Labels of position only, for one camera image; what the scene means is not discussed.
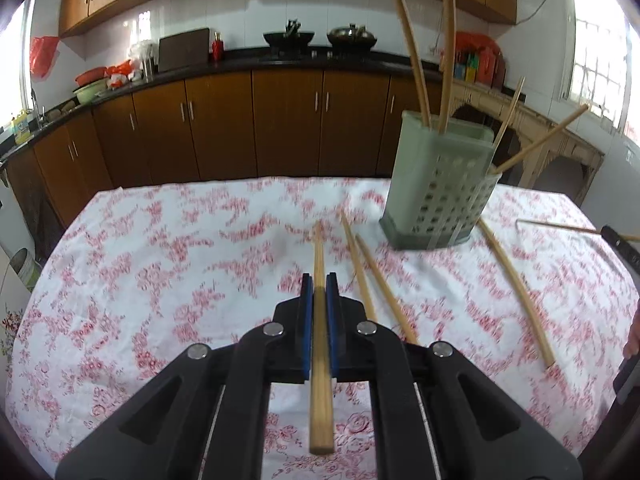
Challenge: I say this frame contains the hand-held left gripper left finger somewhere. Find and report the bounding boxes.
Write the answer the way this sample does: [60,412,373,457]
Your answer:
[55,272,316,480]

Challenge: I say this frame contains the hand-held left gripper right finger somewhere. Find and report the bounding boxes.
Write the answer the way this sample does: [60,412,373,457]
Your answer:
[325,272,583,480]

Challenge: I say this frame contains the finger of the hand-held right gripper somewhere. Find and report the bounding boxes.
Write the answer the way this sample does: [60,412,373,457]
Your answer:
[600,225,640,273]

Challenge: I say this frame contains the green perforated utensil holder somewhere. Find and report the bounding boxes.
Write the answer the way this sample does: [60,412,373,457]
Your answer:
[379,110,503,252]

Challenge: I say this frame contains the person's right hand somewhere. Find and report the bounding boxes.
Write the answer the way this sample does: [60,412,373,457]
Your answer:
[624,305,640,361]

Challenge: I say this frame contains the cream wooden side table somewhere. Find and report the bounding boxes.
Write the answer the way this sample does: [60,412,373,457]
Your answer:
[450,80,606,206]

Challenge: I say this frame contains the pink floral tablecloth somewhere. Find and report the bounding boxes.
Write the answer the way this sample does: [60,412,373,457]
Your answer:
[5,176,640,480]

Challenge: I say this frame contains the window with white grille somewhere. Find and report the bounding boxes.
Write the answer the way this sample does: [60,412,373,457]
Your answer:
[560,0,633,136]

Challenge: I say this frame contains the brown lower kitchen cabinets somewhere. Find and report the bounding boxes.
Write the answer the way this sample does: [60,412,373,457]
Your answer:
[5,67,416,231]

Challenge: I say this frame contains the red oil bottle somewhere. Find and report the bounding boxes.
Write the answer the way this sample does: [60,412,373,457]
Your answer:
[475,47,496,85]

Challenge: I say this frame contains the colourful seasoning box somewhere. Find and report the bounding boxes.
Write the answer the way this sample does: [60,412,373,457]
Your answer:
[454,52,478,81]

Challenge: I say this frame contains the black kitchen countertop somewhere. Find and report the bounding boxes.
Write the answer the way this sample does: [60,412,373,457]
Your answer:
[0,45,441,161]

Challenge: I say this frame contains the black gas stove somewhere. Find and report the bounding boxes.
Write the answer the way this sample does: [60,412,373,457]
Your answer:
[270,47,381,61]

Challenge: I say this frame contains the white plastic bucket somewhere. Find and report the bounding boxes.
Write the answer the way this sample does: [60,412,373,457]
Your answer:
[10,247,43,291]

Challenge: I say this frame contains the black wok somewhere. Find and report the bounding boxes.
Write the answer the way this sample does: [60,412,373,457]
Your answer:
[262,19,316,53]

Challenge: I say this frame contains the dark lidded pot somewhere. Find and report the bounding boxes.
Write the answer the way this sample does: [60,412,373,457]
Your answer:
[326,22,378,51]

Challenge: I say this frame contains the dark wooden cutting board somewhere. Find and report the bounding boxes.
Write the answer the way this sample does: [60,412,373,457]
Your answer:
[157,27,211,73]

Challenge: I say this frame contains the white bag with steel cup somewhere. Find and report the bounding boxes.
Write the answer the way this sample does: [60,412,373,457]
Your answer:
[129,39,157,81]

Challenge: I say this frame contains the red and white bag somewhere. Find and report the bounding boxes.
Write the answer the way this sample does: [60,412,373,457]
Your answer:
[106,59,133,88]

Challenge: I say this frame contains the red plastic basin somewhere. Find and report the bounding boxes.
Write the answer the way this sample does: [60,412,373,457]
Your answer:
[75,66,108,86]

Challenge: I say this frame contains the metal sink faucet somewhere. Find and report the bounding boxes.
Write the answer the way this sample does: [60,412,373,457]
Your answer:
[30,87,48,128]

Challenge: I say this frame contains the yellow detergent bottle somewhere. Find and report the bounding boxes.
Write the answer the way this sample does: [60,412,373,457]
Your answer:
[11,109,32,145]

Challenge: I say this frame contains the hanging red plastic bag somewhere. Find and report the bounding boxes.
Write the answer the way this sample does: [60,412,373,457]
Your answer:
[29,35,60,80]

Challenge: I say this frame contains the window beside sink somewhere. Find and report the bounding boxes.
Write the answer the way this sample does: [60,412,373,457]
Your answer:
[0,0,38,136]

